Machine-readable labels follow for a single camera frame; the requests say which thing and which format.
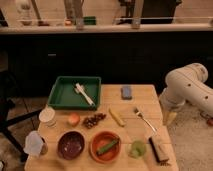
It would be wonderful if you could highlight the white lidded jar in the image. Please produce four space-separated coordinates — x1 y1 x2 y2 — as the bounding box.
39 107 56 127

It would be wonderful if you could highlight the silver fork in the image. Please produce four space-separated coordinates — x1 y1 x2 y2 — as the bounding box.
134 108 157 132

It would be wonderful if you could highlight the green cup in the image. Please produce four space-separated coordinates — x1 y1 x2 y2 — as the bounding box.
129 140 146 158

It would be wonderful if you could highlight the orange bowl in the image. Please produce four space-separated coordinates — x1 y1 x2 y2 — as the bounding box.
89 131 121 164

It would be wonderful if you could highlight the green pepper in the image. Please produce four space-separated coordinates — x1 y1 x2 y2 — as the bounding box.
96 139 119 155

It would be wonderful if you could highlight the green tray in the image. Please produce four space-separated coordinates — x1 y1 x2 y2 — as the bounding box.
48 76 101 110

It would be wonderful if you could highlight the blue sponge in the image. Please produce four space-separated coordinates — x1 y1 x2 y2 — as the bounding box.
121 85 132 100

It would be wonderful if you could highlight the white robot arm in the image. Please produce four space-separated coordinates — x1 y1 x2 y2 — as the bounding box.
159 63 213 126

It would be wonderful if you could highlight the orange peach fruit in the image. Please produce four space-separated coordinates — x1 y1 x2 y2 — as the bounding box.
68 113 80 127

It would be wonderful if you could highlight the red grapes bunch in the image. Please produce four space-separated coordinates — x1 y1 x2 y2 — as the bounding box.
82 113 106 129

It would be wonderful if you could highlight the yellow banana piece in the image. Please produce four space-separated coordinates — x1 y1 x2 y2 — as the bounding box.
109 108 125 127

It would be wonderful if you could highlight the clear plastic pitcher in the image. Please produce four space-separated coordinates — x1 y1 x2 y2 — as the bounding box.
24 131 48 157

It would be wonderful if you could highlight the black office chair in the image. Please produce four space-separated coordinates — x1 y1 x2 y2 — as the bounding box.
0 71 40 162

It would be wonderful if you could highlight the dark purple bowl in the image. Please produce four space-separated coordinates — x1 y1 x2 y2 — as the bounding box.
57 131 85 160

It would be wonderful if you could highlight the white spatula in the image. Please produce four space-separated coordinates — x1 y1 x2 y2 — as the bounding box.
75 83 94 105

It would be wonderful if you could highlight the black scrub brush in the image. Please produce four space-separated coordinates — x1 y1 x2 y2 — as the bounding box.
149 136 169 165

